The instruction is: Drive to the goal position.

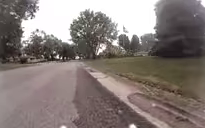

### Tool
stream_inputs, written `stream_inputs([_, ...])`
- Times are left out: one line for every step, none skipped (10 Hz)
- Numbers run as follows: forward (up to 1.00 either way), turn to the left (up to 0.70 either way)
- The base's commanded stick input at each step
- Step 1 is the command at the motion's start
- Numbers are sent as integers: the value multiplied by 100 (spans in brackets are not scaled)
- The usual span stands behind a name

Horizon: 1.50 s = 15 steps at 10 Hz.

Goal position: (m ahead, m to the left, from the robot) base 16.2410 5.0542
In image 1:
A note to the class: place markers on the robot's own part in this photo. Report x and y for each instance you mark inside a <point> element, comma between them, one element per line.
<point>132,126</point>
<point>62,126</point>

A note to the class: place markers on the grass verge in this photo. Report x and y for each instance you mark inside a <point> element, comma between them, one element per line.
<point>163,71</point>

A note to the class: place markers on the large broad-crowned tree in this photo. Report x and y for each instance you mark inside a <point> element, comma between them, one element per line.
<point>92,30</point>

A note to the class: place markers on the pale concrete kerb gutter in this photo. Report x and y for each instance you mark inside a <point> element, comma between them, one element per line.
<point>114,86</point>

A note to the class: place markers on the flag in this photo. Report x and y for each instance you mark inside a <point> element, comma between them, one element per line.
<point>124,29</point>

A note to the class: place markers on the grey asphalt road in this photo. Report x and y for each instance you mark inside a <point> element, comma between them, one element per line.
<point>33,93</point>

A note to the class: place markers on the group of trees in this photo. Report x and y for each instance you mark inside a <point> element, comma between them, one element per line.
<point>133,42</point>

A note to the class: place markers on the tall dark tree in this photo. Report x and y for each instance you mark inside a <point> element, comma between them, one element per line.
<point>3,31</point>

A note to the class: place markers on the dark dense tree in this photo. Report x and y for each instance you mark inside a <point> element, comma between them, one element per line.
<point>180,28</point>

